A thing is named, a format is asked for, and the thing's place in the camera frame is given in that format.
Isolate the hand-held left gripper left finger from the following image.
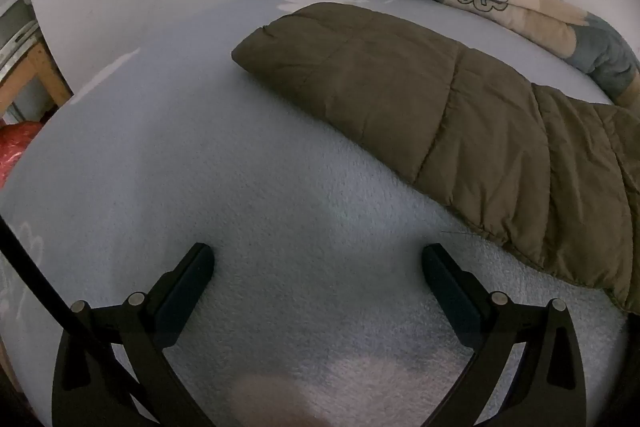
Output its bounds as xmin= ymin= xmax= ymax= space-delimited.
xmin=51 ymin=243 xmax=216 ymax=427

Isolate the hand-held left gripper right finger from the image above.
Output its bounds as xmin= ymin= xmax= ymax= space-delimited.
xmin=421 ymin=243 xmax=587 ymax=427

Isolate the olive puffer jacket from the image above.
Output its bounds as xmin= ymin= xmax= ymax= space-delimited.
xmin=231 ymin=2 xmax=640 ymax=315

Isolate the red plastic bag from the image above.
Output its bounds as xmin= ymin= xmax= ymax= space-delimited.
xmin=0 ymin=122 xmax=48 ymax=188

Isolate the white plastic bin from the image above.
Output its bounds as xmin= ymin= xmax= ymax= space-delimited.
xmin=0 ymin=0 xmax=38 ymax=68

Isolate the black cable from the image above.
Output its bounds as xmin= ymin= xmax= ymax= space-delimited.
xmin=0 ymin=217 xmax=166 ymax=427

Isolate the wooden frame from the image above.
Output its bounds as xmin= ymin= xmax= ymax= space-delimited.
xmin=0 ymin=34 xmax=75 ymax=122

